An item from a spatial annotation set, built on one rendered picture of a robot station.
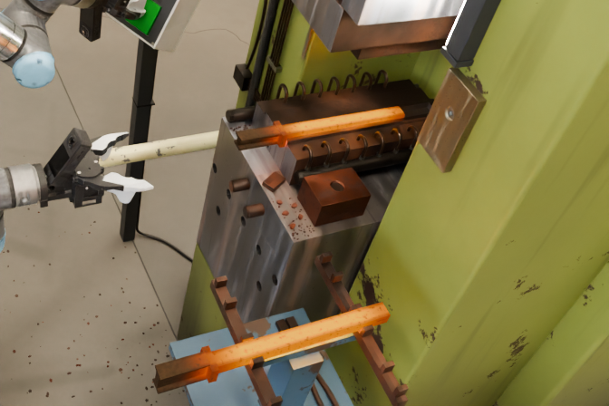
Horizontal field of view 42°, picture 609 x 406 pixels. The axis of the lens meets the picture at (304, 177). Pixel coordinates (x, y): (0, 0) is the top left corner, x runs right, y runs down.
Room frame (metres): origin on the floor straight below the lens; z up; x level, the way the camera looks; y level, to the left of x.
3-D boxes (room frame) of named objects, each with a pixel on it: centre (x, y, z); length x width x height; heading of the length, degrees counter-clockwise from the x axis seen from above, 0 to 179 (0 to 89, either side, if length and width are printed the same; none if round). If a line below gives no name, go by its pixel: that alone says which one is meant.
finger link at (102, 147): (1.08, 0.39, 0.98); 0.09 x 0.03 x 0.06; 166
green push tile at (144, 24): (1.50, 0.47, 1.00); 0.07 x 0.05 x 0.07; 64
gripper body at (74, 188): (0.97, 0.42, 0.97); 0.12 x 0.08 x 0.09; 130
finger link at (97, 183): (0.98, 0.36, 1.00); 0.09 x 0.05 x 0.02; 94
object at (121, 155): (1.49, 0.38, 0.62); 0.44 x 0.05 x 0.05; 129
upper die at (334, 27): (1.41, -0.07, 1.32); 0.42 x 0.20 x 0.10; 129
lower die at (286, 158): (1.41, -0.07, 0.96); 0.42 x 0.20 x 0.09; 129
